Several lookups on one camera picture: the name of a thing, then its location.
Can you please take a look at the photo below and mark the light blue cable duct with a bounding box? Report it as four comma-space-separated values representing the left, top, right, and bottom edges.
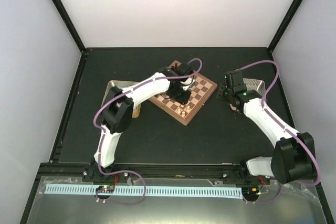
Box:
44, 184, 243, 199

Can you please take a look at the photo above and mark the black aluminium rail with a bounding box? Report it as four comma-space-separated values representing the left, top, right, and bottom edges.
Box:
39, 162, 318, 183

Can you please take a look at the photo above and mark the right frame post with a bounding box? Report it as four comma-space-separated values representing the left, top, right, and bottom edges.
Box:
267, 0, 303, 53

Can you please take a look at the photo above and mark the dark chess pieces group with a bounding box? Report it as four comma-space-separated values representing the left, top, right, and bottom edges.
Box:
171, 62, 180, 70

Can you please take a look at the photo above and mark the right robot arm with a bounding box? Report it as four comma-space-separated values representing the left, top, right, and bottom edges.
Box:
218, 70, 317, 184

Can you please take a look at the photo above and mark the wooden chess board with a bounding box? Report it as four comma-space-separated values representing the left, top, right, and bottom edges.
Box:
150, 73, 217, 125

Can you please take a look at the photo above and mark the left frame post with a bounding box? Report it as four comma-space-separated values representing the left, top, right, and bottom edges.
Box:
51, 0, 86, 52

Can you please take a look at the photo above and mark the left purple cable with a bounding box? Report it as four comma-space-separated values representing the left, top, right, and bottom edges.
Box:
93, 58, 203, 205

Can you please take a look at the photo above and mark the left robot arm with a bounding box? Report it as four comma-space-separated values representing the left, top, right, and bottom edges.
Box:
93, 63, 197, 182

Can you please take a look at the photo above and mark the gold metal tin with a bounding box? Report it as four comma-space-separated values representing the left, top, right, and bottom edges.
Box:
101, 80, 138, 105

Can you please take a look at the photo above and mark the frame post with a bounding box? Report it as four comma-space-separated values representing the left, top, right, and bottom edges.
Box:
267, 0, 303, 53
51, 0, 86, 52

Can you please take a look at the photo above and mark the small circuit board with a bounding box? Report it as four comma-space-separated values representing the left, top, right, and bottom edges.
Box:
96, 185, 115, 193

